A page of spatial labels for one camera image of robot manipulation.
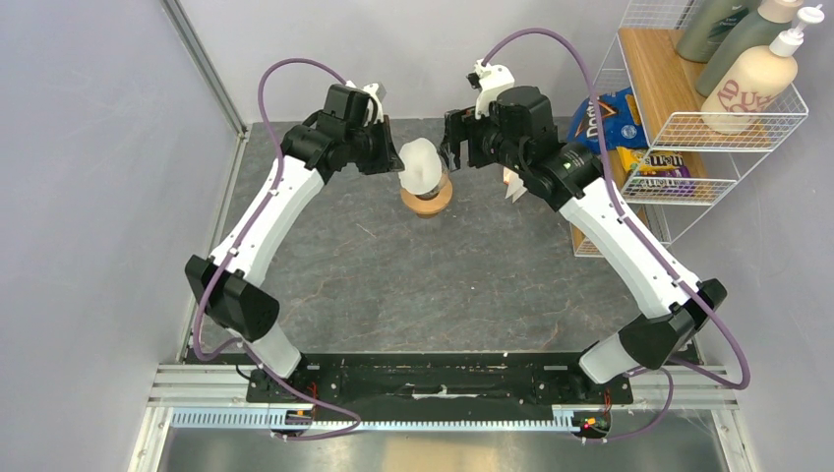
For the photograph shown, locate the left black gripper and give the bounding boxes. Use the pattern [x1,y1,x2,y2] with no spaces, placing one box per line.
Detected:
[345,115,405,176]

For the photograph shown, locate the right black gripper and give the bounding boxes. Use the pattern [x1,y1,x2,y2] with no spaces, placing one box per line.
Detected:
[437,103,528,174]

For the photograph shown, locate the clear glass dripper cone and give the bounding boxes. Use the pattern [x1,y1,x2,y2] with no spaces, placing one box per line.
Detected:
[402,167,449,201]

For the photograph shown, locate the single white coffee filter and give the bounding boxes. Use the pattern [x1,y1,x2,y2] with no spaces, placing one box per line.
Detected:
[398,138,444,196]

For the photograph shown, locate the round wooden dripper stand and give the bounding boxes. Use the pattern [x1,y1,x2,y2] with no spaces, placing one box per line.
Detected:
[400,181,453,219]

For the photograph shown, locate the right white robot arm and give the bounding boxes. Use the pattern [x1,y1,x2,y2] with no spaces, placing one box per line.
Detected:
[440,86,727,402]

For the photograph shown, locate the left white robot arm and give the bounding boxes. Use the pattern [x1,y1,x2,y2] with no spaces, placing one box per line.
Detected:
[185,83,404,402]

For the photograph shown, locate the blue Doritos chip bag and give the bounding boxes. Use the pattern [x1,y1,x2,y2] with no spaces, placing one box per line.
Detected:
[566,88,648,155]

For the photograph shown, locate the yellow M&M's candy bag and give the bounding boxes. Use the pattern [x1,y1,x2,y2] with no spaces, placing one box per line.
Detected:
[616,147,695,199]

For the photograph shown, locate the dark green bottle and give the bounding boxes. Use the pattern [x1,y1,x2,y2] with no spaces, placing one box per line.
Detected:
[676,0,758,64]

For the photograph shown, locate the cream pump lotion bottle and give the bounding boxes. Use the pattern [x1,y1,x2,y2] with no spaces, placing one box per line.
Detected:
[701,4,824,135]

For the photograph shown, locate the green bottle beige cap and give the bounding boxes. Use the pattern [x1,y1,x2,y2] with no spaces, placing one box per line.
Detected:
[695,0,804,97]

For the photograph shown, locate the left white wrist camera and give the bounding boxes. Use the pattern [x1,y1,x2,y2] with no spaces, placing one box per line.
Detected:
[345,81,387,126]

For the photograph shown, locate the white wire shelf rack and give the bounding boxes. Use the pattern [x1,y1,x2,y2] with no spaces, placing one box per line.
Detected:
[594,1,808,247]

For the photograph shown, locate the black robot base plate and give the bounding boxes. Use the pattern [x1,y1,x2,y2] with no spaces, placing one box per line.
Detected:
[246,352,634,422]

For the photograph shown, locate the aluminium frame rail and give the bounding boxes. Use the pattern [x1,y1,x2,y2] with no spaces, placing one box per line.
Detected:
[128,365,759,471]

